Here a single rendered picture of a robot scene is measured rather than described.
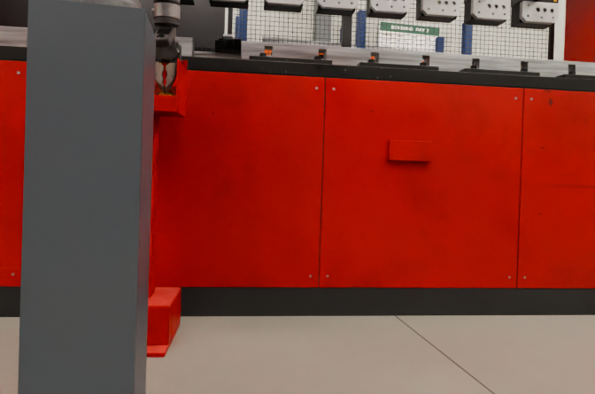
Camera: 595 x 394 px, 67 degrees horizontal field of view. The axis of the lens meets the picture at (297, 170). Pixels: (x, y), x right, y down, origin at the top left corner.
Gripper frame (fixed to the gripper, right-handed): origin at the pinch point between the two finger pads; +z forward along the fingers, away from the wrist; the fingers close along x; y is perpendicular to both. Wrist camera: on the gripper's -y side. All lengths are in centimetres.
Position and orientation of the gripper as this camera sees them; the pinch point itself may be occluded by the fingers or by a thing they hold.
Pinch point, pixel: (164, 88)
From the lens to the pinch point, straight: 140.1
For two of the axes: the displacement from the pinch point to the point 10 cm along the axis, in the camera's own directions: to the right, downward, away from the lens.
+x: -10.0, -0.3, -0.9
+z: -0.4, 9.9, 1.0
